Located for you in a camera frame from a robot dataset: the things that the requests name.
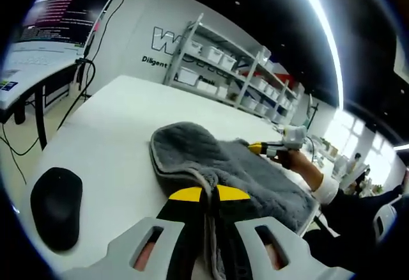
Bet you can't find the grey metal shelf rack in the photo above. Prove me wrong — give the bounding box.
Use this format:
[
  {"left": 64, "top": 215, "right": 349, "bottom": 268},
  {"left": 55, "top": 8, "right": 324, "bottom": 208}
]
[{"left": 164, "top": 13, "right": 306, "bottom": 126}]

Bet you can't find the white chest device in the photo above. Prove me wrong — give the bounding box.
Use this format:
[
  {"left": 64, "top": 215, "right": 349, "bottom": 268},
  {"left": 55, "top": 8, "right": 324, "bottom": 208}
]
[{"left": 372, "top": 196, "right": 403, "bottom": 245}]

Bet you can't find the person's right hand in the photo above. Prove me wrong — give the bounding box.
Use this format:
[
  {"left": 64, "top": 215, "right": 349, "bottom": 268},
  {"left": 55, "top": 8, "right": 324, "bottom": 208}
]
[{"left": 275, "top": 148, "right": 313, "bottom": 175}]

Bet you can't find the long ceiling light strip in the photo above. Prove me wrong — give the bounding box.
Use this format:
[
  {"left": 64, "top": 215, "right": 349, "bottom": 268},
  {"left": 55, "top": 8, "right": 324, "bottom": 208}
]
[{"left": 300, "top": 0, "right": 346, "bottom": 111}]

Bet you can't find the row of white storage bins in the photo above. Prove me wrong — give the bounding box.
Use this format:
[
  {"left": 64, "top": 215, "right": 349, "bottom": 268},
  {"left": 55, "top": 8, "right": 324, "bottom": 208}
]
[{"left": 177, "top": 40, "right": 298, "bottom": 123}]

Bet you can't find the side desk with black legs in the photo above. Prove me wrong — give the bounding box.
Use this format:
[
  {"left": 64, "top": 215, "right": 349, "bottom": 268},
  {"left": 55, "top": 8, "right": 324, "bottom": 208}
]
[{"left": 0, "top": 64, "right": 81, "bottom": 152}]

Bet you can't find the black computer mouse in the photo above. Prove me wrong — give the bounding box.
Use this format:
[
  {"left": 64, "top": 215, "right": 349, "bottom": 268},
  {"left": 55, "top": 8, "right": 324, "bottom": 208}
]
[{"left": 30, "top": 167, "right": 83, "bottom": 251}]

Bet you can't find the black cable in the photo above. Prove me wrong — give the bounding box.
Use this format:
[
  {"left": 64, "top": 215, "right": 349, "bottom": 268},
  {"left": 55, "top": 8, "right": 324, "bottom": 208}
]
[
  {"left": 56, "top": 56, "right": 96, "bottom": 131},
  {"left": 83, "top": 0, "right": 141, "bottom": 56},
  {"left": 0, "top": 122, "right": 28, "bottom": 185}
]

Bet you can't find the person's black jacket torso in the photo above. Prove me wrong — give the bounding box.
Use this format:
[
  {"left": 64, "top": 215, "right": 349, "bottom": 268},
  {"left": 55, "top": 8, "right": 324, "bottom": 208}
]
[{"left": 302, "top": 209, "right": 400, "bottom": 280}]

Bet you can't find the grey fluffy towel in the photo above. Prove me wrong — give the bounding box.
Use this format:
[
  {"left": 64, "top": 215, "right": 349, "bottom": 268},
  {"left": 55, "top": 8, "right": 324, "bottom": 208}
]
[{"left": 149, "top": 121, "right": 320, "bottom": 280}]

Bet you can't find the thin tall stand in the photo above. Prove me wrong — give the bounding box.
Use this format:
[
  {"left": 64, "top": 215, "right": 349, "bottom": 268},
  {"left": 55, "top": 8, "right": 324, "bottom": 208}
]
[{"left": 305, "top": 93, "right": 320, "bottom": 130}]

